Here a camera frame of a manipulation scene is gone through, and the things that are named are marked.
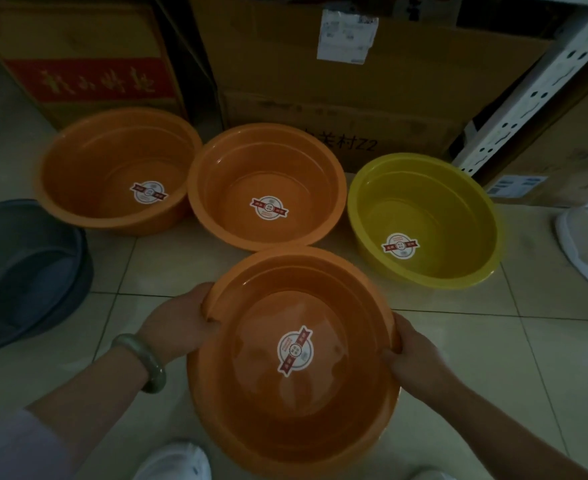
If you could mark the person's right hand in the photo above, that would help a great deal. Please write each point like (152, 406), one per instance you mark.
(419, 364)

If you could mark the person's left hand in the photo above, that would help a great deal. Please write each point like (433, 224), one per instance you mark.
(179, 324)

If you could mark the large orange basin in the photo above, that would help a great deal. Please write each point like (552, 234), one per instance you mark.
(284, 414)

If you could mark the yellow basin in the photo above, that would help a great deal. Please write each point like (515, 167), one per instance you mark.
(439, 204)

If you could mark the grey basin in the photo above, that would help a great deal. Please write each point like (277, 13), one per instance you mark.
(18, 274)

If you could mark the white metal shelf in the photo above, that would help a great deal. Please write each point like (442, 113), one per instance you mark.
(549, 69)

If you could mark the person's right forearm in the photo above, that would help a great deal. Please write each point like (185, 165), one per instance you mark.
(499, 434)

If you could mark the person's left forearm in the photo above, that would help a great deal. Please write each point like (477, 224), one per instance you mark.
(93, 389)

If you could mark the person's right white shoe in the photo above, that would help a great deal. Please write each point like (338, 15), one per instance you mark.
(431, 474)

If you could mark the person's white shoe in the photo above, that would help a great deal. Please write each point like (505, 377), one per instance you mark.
(174, 464)
(431, 474)

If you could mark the person's left white shoe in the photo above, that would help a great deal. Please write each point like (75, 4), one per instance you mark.
(174, 464)

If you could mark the blue and white box label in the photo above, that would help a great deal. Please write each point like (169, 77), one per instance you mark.
(514, 185)

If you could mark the red and yellow carton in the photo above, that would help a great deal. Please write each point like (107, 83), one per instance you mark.
(83, 79)

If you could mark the small brown cardboard box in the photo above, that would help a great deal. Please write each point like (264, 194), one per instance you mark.
(574, 149)

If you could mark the large brown cardboard box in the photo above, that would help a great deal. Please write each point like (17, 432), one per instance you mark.
(424, 84)

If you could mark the white shipping label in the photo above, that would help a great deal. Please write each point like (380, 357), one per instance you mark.
(346, 34)

